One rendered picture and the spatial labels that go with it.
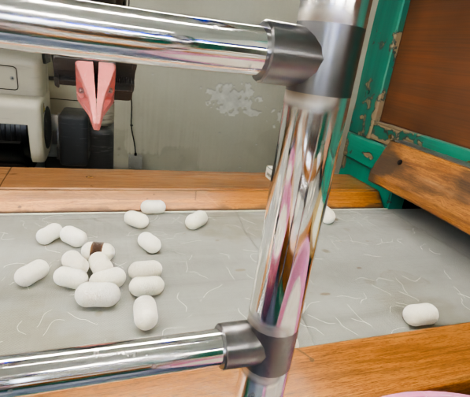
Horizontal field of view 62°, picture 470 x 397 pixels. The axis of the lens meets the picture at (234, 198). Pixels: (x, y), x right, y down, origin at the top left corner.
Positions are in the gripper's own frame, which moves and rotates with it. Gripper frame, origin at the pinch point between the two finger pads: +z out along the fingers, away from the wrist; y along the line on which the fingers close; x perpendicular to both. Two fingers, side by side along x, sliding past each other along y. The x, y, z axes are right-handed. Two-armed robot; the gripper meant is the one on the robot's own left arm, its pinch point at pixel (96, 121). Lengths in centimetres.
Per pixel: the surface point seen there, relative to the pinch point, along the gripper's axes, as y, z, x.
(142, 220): 5.1, 11.9, 3.6
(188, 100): 56, -129, 139
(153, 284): 4.5, 22.3, -5.4
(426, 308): 28.4, 28.2, -11.0
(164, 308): 5.2, 24.5, -5.4
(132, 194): 4.7, 5.9, 8.2
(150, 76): 33, -138, 131
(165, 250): 7.1, 16.7, 1.3
